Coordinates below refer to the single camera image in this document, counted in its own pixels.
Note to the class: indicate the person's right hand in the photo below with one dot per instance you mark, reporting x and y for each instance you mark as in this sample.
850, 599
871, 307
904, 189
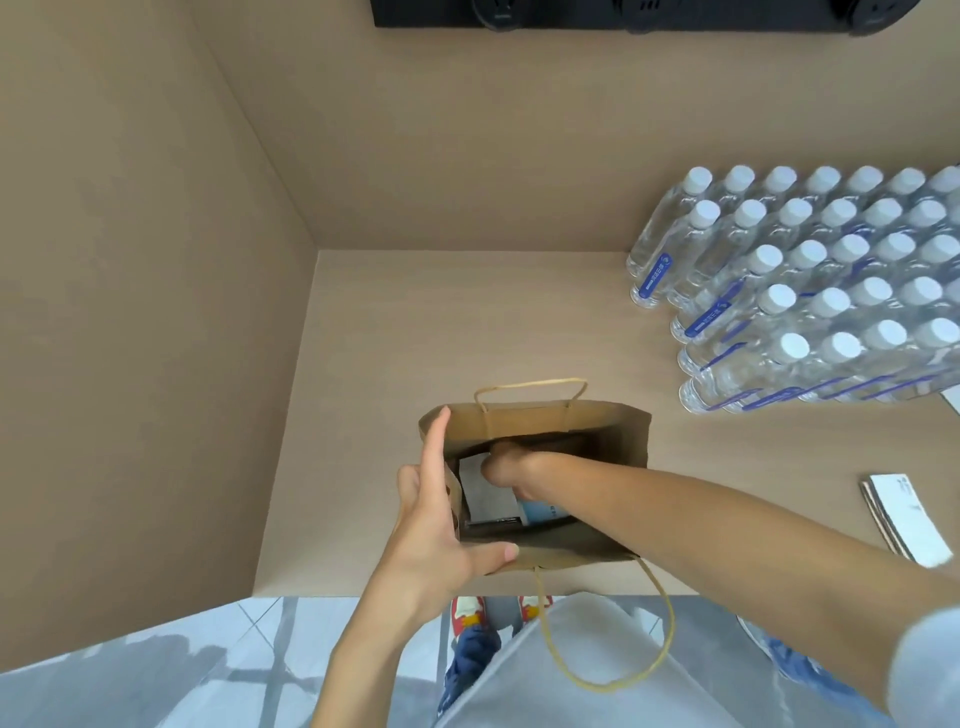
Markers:
510, 469

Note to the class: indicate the person's left hand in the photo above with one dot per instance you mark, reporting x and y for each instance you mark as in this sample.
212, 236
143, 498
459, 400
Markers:
424, 540

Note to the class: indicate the person's left thumb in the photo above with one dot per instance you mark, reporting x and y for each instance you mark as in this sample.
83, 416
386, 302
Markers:
487, 558

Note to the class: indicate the brown paper bag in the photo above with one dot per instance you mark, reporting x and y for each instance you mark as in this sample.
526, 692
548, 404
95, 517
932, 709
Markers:
585, 435

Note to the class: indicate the person's left forearm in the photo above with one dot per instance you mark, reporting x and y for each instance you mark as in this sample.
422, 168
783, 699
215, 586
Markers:
367, 660

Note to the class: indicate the person's right forearm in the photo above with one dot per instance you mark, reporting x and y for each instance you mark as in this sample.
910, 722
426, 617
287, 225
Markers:
712, 555

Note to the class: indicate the red and white shoe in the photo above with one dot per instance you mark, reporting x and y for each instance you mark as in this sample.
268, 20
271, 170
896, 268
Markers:
534, 607
466, 615

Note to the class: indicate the blue and white box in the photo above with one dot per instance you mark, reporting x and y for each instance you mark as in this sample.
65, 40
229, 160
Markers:
544, 513

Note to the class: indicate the light grey shirt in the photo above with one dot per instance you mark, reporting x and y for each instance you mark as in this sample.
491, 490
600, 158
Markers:
600, 675

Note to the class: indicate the group of clear water bottles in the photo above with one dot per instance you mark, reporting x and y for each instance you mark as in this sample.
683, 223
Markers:
817, 300

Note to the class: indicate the stack of white folded bags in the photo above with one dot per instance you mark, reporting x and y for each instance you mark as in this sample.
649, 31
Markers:
907, 517

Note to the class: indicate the white paper sheet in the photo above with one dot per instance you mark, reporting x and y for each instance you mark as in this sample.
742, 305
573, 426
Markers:
952, 402

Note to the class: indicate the black power strip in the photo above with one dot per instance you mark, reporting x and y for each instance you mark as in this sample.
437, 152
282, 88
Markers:
585, 13

